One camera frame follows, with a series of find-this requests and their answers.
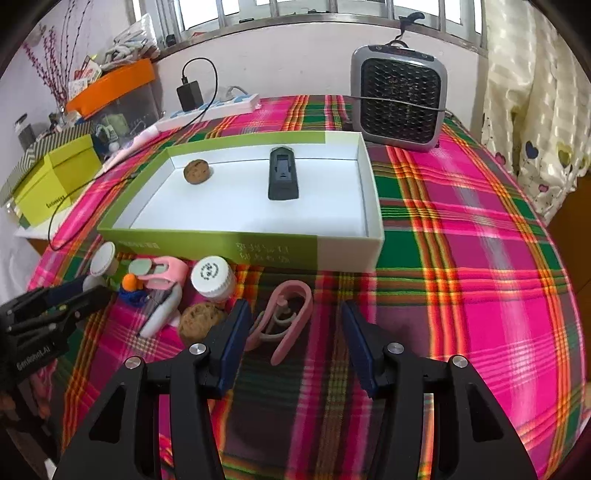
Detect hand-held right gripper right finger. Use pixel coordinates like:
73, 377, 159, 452
342, 300, 539, 480

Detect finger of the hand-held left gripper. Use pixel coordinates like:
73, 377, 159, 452
7, 286, 114, 340
9, 276, 88, 315

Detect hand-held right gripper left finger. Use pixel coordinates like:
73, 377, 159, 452
53, 299, 254, 480

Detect brown walnut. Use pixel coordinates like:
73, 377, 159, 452
178, 302, 228, 346
183, 159, 212, 185

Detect white green suction cup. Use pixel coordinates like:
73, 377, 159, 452
89, 242, 118, 279

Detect pink hand grip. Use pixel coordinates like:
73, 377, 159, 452
244, 280, 315, 366

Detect white round cap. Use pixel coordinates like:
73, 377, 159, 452
190, 255, 237, 304

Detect orange blue toy figure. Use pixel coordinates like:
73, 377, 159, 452
119, 273, 146, 309

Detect pink plastic dispenser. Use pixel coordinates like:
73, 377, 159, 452
128, 257, 188, 291

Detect green white cardboard box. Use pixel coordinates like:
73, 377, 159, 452
96, 130, 385, 271

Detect yellow-green box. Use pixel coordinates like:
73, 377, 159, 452
14, 134, 105, 227

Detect pink green plaid tablecloth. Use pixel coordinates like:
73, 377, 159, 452
34, 93, 585, 480

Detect zigzag patterned box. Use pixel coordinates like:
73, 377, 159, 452
0, 124, 95, 204

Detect dark glass jar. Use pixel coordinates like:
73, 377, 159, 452
15, 114, 37, 149

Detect black rectangular device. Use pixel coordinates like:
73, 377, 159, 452
268, 145, 300, 202

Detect pink white packet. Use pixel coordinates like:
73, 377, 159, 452
102, 124, 160, 171

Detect orange-lidded clear storage bin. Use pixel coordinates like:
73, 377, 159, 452
65, 58, 162, 139

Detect colourful card packet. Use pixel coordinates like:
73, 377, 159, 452
68, 55, 103, 100

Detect white power strip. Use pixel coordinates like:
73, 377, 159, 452
154, 93, 260, 132

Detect pink blossom branches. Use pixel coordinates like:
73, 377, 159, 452
23, 0, 93, 112

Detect black charger adapter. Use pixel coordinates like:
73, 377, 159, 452
177, 80, 202, 112

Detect grey space heater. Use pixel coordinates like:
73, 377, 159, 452
349, 39, 448, 151

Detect clear bag of white items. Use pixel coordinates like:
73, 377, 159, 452
95, 14, 160, 70

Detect cream heart-print curtain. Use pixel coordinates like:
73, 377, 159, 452
480, 0, 591, 222

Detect black clip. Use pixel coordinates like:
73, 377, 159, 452
399, 11, 424, 35

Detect metal window grille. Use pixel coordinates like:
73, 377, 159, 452
131, 0, 490, 51

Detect black charger cable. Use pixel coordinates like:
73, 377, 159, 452
46, 58, 219, 252

